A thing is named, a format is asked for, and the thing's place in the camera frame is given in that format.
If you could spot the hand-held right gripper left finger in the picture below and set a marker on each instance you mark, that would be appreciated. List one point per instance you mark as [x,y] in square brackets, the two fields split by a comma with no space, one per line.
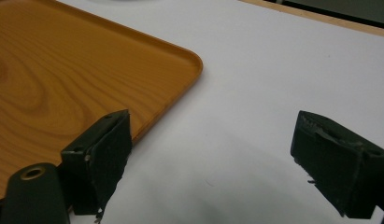
[101,161]

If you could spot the wood-grain tray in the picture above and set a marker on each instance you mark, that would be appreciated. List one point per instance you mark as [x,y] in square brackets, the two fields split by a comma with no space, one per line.
[71,77]

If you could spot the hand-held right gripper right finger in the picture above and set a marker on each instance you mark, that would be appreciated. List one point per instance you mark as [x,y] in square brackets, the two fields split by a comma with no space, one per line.
[339,168]

